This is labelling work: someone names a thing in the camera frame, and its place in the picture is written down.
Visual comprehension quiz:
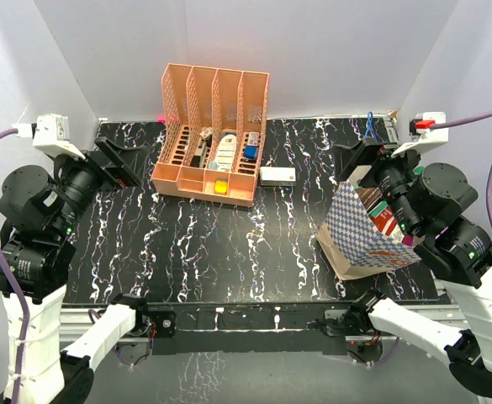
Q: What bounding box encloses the black item in organizer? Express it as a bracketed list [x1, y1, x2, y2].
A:
[190, 127, 214, 168]

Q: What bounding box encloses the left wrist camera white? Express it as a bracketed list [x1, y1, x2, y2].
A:
[12, 114, 86, 160]

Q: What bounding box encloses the white bottle in organizer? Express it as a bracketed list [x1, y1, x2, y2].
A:
[208, 131, 237, 172]

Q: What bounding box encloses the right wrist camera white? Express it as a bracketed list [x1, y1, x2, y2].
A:
[391, 112, 449, 157]

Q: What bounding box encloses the blue object in organizer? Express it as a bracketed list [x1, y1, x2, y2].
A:
[243, 146, 259, 161]

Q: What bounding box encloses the blue checkered paper bag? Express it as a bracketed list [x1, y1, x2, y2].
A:
[317, 181, 421, 281]

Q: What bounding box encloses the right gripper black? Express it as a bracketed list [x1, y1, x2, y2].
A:
[331, 137, 426, 235]

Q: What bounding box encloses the yellow small object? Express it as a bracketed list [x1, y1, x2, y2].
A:
[214, 178, 228, 195]

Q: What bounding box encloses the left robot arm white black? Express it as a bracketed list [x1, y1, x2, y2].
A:
[0, 137, 151, 403]

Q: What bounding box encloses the white small box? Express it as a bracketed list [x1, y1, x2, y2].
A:
[259, 167, 297, 187]

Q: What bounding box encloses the red doritos bag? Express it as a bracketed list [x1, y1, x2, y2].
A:
[371, 206, 400, 236]

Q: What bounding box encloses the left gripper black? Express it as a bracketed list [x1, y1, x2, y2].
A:
[50, 135, 148, 235]

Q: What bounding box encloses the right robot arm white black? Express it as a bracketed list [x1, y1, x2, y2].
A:
[320, 138, 492, 399]

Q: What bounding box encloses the orange plastic file organizer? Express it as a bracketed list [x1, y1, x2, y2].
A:
[151, 63, 270, 207]

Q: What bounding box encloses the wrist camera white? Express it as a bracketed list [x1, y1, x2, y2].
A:
[391, 112, 449, 157]
[12, 114, 86, 160]

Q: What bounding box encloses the green chips bag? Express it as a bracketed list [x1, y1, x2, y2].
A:
[368, 166, 424, 218]

